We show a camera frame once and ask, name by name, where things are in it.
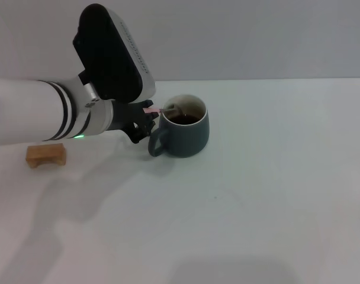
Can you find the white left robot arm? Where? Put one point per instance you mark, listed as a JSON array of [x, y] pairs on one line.
[[29, 112]]

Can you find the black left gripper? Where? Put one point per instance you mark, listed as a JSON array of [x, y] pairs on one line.
[[125, 116]]

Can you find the light wooden spoon rest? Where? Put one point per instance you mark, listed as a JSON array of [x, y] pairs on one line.
[[45, 154]]

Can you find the dark grey ceramic mug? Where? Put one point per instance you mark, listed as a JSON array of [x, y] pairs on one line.
[[186, 139]]

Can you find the dark coffee liquid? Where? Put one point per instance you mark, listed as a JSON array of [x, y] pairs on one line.
[[186, 119]]

